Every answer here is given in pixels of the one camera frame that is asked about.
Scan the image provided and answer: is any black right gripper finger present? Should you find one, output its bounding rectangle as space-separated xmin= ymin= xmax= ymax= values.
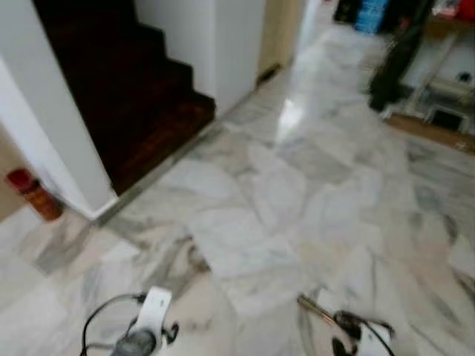
xmin=297 ymin=294 xmax=338 ymax=321

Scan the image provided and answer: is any long cardboard box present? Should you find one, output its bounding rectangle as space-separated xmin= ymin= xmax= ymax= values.
xmin=386 ymin=113 xmax=475 ymax=154

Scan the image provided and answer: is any white framed tablet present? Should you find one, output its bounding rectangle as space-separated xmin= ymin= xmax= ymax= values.
xmin=429 ymin=108 xmax=465 ymax=133

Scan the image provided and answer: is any beige wooden door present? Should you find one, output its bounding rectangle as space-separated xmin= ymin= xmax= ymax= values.
xmin=258 ymin=0 xmax=307 ymax=82

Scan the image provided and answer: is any dark wooden staircase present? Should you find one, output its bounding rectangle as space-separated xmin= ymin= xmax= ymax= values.
xmin=33 ymin=0 xmax=216 ymax=195

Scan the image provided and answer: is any white shelf unit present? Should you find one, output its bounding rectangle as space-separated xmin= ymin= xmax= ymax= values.
xmin=416 ymin=19 xmax=475 ymax=112

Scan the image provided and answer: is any blue package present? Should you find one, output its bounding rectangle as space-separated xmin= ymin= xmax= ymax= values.
xmin=355 ymin=0 xmax=390 ymax=34

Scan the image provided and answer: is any red lid brown jar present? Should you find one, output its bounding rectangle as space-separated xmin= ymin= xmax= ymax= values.
xmin=6 ymin=168 xmax=64 ymax=222

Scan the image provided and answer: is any red plastic bag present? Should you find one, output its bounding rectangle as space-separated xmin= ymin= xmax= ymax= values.
xmin=454 ymin=0 xmax=475 ymax=22

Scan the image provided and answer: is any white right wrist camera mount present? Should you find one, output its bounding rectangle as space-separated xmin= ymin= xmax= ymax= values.
xmin=356 ymin=323 xmax=396 ymax=356

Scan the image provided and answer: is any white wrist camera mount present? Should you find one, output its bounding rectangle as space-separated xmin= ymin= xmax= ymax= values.
xmin=356 ymin=323 xmax=396 ymax=356
xmin=136 ymin=287 xmax=173 ymax=334

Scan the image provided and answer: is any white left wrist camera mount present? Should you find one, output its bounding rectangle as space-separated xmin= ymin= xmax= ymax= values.
xmin=136 ymin=287 xmax=173 ymax=334

